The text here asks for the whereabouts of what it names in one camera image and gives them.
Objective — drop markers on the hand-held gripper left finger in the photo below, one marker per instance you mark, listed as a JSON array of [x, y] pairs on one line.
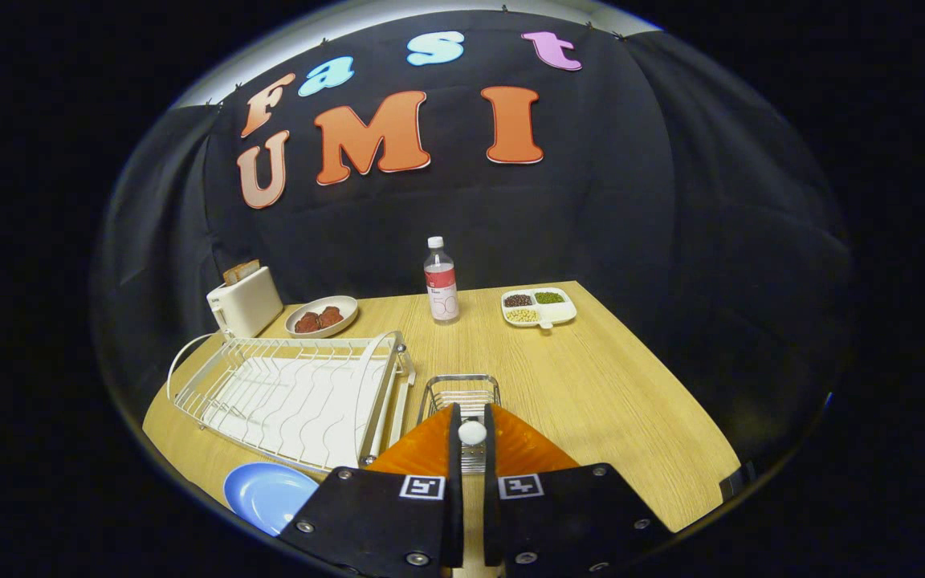
[[455, 482]]

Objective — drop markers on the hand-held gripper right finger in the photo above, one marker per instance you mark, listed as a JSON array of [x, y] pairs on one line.
[[491, 482]]

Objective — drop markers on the metal mesh basket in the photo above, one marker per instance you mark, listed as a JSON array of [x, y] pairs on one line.
[[462, 397]]

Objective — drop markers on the blue plate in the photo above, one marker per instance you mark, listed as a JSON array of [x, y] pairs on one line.
[[266, 494]]

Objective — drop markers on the beige plate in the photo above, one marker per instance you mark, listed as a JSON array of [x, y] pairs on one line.
[[342, 302]]

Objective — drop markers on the white divided tray of beans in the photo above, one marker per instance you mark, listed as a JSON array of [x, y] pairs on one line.
[[559, 313]]

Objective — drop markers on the clear bottle with red label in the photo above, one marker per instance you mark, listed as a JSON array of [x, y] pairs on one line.
[[442, 293]]

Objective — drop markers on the brown meat piece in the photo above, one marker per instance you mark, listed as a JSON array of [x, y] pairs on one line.
[[331, 316], [307, 323]]

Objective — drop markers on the white toaster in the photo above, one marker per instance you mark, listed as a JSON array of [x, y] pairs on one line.
[[250, 305]]

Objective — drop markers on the toast slice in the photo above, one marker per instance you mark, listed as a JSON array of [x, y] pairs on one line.
[[250, 267], [234, 274]]

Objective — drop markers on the row of black cloth clips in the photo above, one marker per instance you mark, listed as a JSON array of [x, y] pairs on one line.
[[503, 8]]

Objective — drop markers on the dark bracket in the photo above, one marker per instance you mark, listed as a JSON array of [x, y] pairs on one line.
[[737, 482]]

